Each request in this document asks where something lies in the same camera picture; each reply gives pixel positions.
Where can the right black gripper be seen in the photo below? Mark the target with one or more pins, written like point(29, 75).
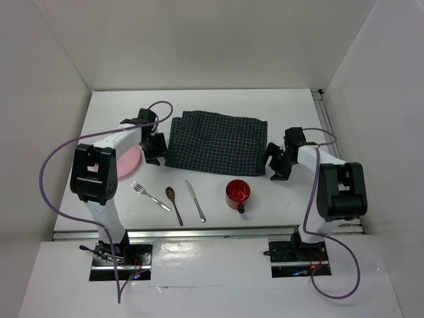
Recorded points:
point(281, 173)

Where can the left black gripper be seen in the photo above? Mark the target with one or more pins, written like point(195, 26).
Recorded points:
point(160, 151)

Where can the pink plastic plate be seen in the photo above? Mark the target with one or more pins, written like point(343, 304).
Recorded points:
point(128, 161)

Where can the silver metal fork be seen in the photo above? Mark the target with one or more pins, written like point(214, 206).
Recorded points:
point(141, 190)

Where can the brown wooden spoon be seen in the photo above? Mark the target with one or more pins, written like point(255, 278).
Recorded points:
point(170, 193)

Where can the red ceramic mug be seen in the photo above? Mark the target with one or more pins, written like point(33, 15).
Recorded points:
point(237, 193)

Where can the dark checkered cloth placemat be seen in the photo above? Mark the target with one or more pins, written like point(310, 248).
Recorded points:
point(213, 143)

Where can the silver metal knife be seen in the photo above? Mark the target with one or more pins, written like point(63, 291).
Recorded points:
point(194, 197)

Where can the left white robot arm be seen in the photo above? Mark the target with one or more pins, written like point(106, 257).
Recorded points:
point(94, 177)

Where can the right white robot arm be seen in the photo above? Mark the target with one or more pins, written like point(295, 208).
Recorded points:
point(338, 192)

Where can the front aluminium rail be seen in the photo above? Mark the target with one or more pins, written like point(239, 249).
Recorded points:
point(201, 233)

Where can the aluminium rail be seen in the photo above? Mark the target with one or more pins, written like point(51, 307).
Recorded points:
point(352, 227)
point(201, 233)

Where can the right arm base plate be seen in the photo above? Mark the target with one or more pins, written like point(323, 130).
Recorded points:
point(289, 261)

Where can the right side aluminium rail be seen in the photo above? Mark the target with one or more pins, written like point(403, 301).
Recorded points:
point(352, 227)

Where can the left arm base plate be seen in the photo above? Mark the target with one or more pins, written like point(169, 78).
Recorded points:
point(136, 265)

